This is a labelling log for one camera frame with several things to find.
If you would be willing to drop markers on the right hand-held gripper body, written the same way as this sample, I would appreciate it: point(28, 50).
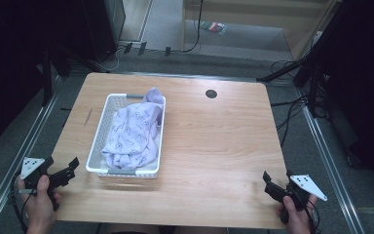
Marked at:
point(306, 186)

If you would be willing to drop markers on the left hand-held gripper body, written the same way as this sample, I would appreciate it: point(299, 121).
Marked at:
point(31, 165)

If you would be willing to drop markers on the white plastic basket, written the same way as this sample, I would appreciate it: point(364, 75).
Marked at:
point(105, 139)

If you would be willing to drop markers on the lilac printed garment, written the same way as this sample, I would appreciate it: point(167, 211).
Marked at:
point(133, 133)

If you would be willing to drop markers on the person's right hand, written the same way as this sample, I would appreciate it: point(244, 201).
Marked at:
point(297, 217)

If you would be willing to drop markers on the person's left hand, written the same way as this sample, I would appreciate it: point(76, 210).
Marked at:
point(42, 204)

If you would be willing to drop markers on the black round table grommet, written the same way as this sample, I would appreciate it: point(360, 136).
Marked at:
point(211, 94)

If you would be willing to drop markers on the dark curtain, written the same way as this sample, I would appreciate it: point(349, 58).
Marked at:
point(9, 65)

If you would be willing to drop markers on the black stand with legs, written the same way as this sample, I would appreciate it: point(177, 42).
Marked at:
point(315, 65)

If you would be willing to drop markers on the small black plug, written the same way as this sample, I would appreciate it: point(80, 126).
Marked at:
point(142, 48)
point(168, 51)
point(128, 47)

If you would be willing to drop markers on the dark cabinet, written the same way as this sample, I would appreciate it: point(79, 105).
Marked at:
point(104, 26)

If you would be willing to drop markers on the colourful flat packet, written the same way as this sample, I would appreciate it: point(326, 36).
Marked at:
point(215, 27)

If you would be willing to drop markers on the aluminium floor rail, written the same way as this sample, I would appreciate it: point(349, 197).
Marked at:
point(19, 152)
point(331, 162)

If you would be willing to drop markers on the light wooden shelf frame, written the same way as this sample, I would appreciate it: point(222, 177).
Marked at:
point(305, 35)

